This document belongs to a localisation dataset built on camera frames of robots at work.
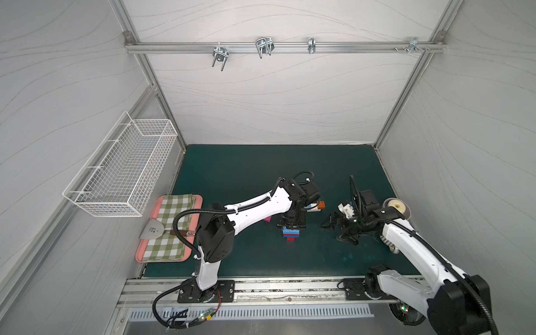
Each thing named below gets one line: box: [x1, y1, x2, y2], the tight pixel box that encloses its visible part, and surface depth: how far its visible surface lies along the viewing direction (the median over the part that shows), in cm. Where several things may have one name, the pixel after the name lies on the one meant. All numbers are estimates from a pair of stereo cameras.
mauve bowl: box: [383, 197, 412, 220], surface depth 90 cm
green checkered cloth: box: [142, 194, 197, 261], surface depth 88 cm
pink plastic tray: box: [135, 194, 204, 264], surface depth 86 cm
